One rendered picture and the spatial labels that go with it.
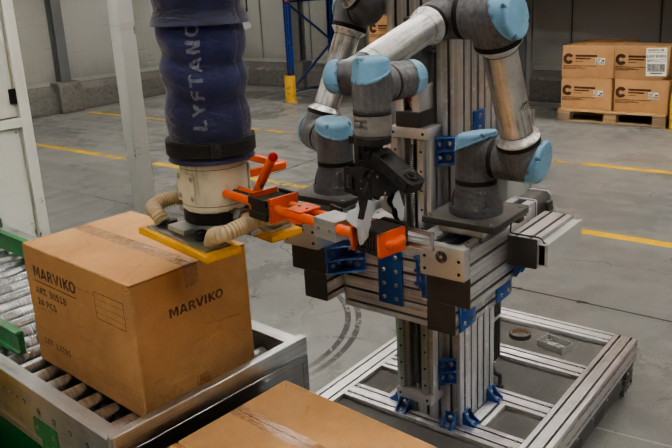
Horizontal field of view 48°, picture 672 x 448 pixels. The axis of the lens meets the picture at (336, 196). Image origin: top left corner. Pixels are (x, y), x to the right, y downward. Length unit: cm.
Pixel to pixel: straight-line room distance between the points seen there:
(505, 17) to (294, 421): 118
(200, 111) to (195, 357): 77
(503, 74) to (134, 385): 128
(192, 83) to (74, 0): 1056
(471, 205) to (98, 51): 1077
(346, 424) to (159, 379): 53
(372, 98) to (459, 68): 86
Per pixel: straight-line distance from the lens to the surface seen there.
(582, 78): 904
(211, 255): 179
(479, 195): 207
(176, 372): 221
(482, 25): 179
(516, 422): 273
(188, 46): 179
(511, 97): 189
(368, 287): 236
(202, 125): 181
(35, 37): 1195
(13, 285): 338
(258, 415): 216
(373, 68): 141
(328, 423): 210
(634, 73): 884
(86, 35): 1241
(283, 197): 171
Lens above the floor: 168
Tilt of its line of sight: 16 degrees down
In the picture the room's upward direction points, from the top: 3 degrees counter-clockwise
